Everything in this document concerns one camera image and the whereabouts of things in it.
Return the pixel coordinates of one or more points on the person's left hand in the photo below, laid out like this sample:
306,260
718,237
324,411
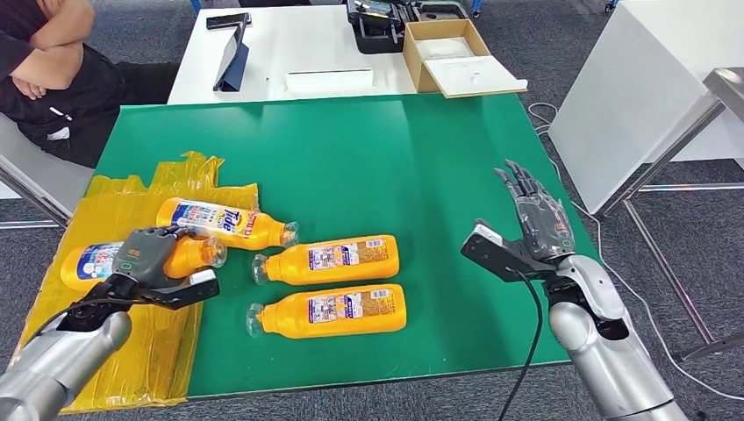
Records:
29,87

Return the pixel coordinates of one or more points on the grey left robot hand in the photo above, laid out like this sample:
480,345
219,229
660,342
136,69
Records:
142,258

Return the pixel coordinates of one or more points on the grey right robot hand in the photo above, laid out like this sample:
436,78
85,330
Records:
543,226

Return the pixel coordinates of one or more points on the orange detergent bottle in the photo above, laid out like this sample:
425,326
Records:
290,322
296,270
87,264
261,229

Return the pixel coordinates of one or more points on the person's right forearm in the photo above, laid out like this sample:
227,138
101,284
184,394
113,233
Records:
70,23

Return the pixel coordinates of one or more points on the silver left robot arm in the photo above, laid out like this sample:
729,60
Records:
58,360

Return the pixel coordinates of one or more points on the person's left forearm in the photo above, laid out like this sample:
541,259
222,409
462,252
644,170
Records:
58,67

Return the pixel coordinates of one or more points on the person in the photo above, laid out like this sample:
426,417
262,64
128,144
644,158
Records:
87,116

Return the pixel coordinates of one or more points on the grey steel bench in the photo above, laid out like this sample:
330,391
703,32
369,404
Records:
35,174

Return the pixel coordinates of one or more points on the yellow plastic sheet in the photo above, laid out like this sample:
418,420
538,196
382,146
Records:
151,348

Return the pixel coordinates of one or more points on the white cabinet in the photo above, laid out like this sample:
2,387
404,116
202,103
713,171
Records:
628,104

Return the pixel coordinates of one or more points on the white box lid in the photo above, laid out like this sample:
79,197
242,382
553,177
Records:
472,75

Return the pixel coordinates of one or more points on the green table mat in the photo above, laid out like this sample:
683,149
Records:
349,174

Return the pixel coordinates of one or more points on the tablet in dark case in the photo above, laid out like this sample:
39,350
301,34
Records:
231,61

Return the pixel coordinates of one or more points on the white foam insert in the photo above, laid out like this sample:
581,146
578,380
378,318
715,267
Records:
443,49

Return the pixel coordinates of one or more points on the cardboard box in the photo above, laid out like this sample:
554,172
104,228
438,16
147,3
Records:
414,67

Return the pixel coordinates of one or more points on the black phone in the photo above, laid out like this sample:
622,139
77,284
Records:
225,21

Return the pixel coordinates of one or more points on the blue metal leg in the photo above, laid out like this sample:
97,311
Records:
478,7

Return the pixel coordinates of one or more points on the blue leg with caster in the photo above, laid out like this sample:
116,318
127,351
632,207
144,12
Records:
610,4

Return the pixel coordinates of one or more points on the flat white box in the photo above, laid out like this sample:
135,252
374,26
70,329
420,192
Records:
327,82

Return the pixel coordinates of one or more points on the black tool case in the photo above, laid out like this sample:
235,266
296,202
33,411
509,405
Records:
375,32

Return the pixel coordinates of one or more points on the white desk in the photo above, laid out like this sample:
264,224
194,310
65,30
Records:
302,46

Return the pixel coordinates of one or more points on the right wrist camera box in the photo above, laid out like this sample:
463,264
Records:
494,255

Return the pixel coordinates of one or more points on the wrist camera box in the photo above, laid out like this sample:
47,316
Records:
494,255
192,287

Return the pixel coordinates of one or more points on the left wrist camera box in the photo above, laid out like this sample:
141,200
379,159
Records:
192,287

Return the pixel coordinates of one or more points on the steel frame table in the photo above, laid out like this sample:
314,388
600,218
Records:
726,87

